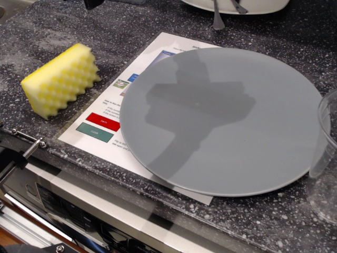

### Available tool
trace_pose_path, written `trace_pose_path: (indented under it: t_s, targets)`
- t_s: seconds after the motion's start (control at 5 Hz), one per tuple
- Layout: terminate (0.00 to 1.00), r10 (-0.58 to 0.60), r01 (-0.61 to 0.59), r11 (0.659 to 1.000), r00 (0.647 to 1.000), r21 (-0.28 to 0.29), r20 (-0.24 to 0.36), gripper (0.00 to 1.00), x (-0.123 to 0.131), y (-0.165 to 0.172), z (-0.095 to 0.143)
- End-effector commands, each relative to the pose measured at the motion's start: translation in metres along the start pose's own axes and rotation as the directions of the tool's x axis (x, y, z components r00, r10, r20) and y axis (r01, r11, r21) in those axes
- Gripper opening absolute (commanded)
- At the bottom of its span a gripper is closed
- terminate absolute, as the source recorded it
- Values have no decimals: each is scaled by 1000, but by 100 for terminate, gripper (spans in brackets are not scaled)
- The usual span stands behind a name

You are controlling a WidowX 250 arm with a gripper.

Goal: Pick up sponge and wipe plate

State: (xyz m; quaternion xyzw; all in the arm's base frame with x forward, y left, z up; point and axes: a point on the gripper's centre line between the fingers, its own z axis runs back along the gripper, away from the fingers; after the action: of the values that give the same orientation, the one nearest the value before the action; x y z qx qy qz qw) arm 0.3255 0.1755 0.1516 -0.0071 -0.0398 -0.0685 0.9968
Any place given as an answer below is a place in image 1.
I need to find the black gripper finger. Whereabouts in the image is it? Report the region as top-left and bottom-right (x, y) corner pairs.
(84, 0), (103, 10)

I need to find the yellow foam sponge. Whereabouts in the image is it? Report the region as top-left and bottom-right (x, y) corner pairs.
(21, 43), (101, 120)

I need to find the grey round plate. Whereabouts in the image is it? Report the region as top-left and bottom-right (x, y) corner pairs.
(120, 47), (322, 197)

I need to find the laminated instruction sheet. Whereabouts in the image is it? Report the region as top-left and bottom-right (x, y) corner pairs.
(58, 32), (212, 205)

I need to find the metal utensil in dish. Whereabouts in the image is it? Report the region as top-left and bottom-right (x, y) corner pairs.
(231, 0), (249, 14)

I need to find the white dish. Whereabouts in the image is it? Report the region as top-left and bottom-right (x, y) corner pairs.
(183, 0), (289, 15)

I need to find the stainless dishwasher control panel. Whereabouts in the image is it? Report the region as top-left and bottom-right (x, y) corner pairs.
(2, 164), (208, 252)

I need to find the clear plastic cup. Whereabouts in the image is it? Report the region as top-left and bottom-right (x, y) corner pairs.
(307, 89), (336, 224)

